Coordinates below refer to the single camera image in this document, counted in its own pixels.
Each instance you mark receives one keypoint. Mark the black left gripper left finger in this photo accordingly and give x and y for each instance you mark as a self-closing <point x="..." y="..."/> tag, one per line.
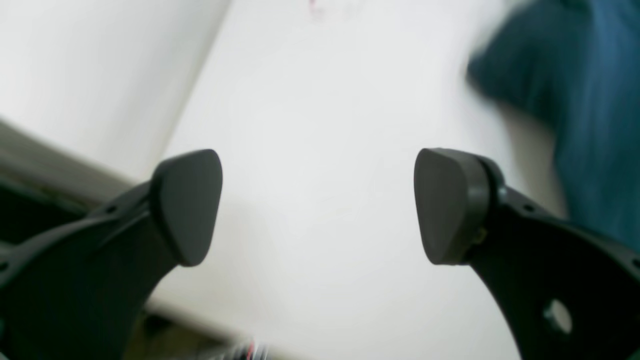
<point x="74" y="292"/>

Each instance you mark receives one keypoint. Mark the dark navy T-shirt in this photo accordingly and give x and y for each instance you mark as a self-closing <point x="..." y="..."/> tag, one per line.
<point x="574" y="64"/>

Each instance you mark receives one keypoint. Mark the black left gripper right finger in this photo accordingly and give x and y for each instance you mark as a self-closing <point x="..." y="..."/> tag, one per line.
<point x="566" y="293"/>

